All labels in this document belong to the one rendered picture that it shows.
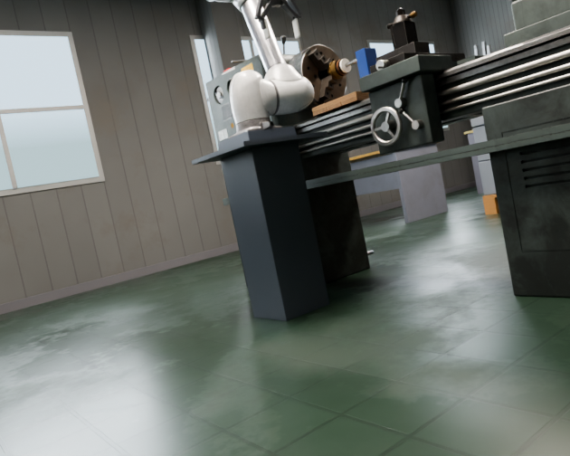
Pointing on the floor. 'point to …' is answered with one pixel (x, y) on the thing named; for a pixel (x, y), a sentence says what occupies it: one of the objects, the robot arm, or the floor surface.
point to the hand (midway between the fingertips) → (282, 35)
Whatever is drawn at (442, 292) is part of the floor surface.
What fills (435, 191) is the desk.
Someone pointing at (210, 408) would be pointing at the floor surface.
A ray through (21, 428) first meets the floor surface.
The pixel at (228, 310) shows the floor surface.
